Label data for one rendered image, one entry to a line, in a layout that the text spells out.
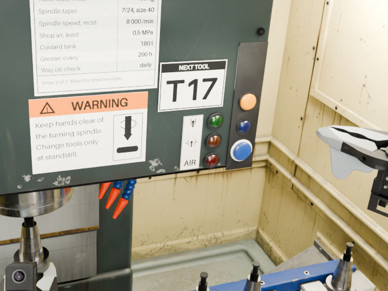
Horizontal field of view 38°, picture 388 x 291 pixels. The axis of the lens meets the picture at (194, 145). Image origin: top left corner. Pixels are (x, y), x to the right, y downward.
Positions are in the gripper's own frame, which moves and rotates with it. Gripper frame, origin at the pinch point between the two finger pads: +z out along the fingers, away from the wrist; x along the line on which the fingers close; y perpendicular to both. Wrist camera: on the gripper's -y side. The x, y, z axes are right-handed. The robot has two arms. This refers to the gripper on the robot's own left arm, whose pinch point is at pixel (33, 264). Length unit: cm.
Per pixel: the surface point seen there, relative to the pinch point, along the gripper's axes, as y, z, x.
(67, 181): -29.8, -19.9, 9.1
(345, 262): 3, 2, 63
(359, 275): 10, 7, 69
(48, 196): -19.9, -7.8, 4.6
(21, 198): -20.3, -9.1, 0.7
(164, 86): -42, -16, 22
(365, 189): 15, 51, 89
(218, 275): 74, 84, 55
